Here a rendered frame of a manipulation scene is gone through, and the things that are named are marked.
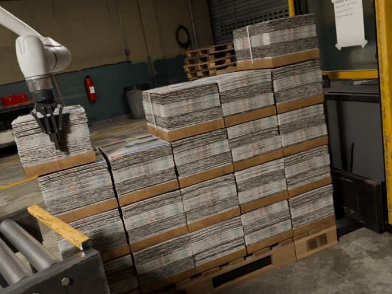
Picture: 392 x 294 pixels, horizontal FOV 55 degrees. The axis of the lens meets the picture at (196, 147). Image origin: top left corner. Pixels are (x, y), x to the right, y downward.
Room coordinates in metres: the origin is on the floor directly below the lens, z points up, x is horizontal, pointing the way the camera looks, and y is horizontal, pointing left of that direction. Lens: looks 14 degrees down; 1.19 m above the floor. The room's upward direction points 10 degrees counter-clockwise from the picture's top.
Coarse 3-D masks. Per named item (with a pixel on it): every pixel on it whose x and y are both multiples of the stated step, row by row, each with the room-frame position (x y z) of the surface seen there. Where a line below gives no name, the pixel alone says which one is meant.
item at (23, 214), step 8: (24, 208) 1.21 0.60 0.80; (8, 216) 1.16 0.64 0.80; (16, 216) 1.16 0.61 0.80; (24, 216) 1.17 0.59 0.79; (32, 216) 1.19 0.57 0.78; (0, 224) 1.13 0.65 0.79; (24, 224) 1.17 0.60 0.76; (32, 224) 1.18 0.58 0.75; (0, 232) 1.12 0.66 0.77; (32, 232) 1.18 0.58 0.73; (40, 232) 1.19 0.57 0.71; (8, 240) 1.13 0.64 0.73; (40, 240) 1.19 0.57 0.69
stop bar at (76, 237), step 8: (32, 208) 1.14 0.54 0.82; (40, 208) 1.12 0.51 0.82; (40, 216) 1.05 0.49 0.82; (48, 216) 1.04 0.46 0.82; (48, 224) 1.00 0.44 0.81; (56, 224) 0.97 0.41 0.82; (64, 224) 0.96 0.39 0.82; (64, 232) 0.90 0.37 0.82; (72, 232) 0.89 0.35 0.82; (72, 240) 0.86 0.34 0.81; (80, 240) 0.83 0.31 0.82; (88, 240) 0.83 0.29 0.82; (80, 248) 0.82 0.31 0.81
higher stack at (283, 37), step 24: (264, 24) 1.91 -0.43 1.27; (288, 24) 1.92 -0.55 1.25; (312, 24) 1.97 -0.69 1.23; (240, 48) 2.18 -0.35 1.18; (264, 48) 1.95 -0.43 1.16; (288, 48) 1.92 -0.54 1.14; (312, 48) 1.97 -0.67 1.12; (288, 72) 1.91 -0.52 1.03; (312, 72) 1.95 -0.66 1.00; (288, 96) 1.91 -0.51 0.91; (288, 120) 1.91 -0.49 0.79; (312, 120) 1.95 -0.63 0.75; (288, 144) 1.89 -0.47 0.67; (288, 168) 1.88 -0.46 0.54; (312, 168) 1.93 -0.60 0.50; (312, 192) 1.93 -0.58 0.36; (312, 216) 1.92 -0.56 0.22; (312, 240) 1.92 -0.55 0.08; (336, 240) 1.97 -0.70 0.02
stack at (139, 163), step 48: (144, 144) 1.76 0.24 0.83; (192, 144) 1.72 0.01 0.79; (240, 144) 1.81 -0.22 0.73; (48, 192) 1.50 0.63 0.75; (96, 192) 1.56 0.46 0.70; (192, 192) 1.70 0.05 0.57; (240, 192) 1.79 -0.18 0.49; (96, 240) 1.55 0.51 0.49; (192, 240) 1.69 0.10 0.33; (240, 240) 1.78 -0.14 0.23; (288, 240) 1.86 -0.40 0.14; (192, 288) 1.67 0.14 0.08
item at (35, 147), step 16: (64, 112) 1.59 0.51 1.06; (80, 112) 1.56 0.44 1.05; (16, 128) 1.48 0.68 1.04; (32, 128) 1.50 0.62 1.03; (64, 128) 1.54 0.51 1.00; (80, 128) 1.56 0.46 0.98; (16, 144) 1.49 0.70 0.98; (32, 144) 1.50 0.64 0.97; (48, 144) 1.52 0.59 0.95; (64, 144) 1.54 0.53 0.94; (80, 144) 1.56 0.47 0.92; (32, 160) 1.50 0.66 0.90; (48, 160) 1.52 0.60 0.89
